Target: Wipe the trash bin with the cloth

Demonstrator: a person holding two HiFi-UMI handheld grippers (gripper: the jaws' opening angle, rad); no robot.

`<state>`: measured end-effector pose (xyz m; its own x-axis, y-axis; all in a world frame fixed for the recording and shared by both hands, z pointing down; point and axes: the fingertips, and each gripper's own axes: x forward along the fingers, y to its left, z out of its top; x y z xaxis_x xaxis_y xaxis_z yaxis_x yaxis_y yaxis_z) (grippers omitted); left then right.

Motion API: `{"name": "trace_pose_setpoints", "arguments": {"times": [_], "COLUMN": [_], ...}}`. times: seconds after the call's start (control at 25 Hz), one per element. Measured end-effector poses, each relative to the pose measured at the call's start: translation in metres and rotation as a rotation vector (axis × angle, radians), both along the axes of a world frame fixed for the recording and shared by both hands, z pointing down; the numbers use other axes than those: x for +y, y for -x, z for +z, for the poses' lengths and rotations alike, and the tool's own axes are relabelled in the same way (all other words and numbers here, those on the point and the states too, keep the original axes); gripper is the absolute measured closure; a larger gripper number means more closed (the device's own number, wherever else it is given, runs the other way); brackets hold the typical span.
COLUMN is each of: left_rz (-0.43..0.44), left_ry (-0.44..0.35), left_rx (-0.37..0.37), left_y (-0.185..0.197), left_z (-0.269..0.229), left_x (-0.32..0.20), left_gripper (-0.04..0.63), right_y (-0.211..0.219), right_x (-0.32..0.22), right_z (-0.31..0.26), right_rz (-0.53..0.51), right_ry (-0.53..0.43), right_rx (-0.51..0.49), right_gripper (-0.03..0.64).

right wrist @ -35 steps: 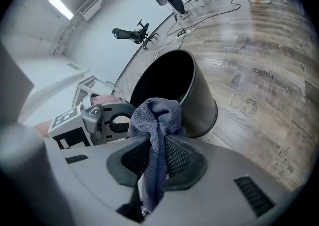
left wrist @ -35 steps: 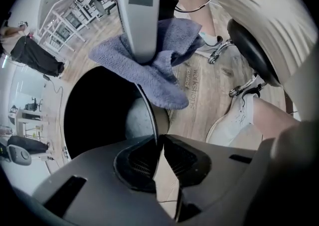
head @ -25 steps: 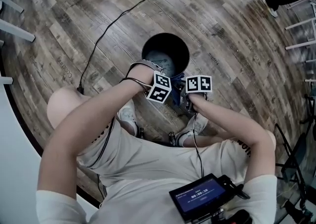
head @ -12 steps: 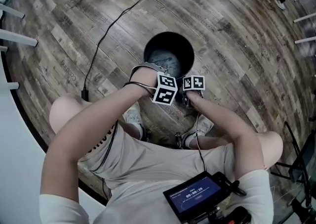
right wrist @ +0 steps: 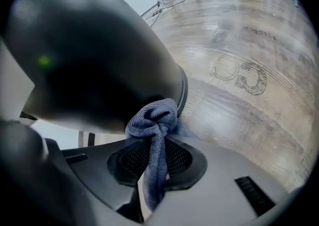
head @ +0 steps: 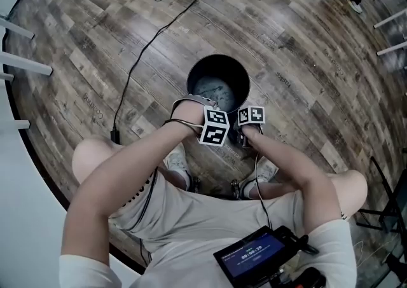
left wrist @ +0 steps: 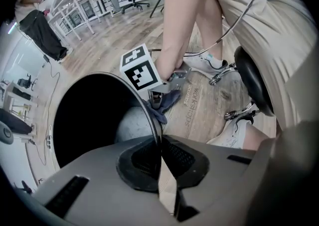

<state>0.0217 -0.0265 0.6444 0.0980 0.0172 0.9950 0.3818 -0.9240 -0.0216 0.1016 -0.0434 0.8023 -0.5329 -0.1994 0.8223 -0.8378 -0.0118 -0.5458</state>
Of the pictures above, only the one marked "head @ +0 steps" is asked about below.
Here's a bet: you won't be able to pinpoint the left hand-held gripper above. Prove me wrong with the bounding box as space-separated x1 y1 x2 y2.
171 94 231 147

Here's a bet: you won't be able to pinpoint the hand-held gripper cable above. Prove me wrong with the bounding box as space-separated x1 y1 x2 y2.
254 152 274 232
127 118 204 267

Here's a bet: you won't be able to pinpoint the person's right forearm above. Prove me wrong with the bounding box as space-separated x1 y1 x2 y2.
246 126 343 237

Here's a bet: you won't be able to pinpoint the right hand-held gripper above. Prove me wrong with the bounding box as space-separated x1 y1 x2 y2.
234 105 266 149

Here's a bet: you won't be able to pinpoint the black monitor with blue screen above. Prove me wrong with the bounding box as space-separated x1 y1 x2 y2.
212 225 300 288

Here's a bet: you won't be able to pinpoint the left hand-held gripper cable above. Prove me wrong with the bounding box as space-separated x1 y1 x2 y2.
127 118 204 267

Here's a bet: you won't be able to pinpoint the black stool with chrome legs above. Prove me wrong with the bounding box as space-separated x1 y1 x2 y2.
189 175 242 200

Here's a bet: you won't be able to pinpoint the person's left forearm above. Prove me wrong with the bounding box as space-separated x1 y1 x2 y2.
62 102 206 256

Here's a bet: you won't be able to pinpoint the person's left leg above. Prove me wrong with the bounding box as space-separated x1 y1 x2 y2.
72 138 131 186

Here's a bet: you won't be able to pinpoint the person's right grey shoe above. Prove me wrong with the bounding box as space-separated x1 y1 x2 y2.
240 156 279 200

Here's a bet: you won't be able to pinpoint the person's left grey shoe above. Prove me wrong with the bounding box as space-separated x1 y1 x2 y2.
163 143 193 191

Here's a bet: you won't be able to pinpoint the black round bucket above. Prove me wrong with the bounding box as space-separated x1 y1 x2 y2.
186 53 251 113

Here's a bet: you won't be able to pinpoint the person's grey shoe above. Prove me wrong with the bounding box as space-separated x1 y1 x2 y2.
163 143 193 191
240 156 279 200

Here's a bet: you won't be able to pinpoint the right hand-held gripper cable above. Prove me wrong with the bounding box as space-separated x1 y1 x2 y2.
254 152 274 232

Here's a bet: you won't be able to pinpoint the black floor cable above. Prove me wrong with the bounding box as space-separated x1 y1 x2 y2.
110 0 230 145

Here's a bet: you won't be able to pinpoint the black folding chair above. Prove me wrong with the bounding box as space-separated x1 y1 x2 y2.
355 156 407 233

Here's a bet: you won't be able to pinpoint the white metal table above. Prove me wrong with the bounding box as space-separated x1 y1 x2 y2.
373 0 407 57
0 16 53 130

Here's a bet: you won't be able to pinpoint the beige shorts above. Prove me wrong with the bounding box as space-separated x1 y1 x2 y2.
109 168 347 252

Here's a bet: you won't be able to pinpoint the white t-shirt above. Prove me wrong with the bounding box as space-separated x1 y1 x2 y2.
59 218 359 288

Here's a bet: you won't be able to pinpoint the person's left hand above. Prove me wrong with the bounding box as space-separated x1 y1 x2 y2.
190 99 217 116

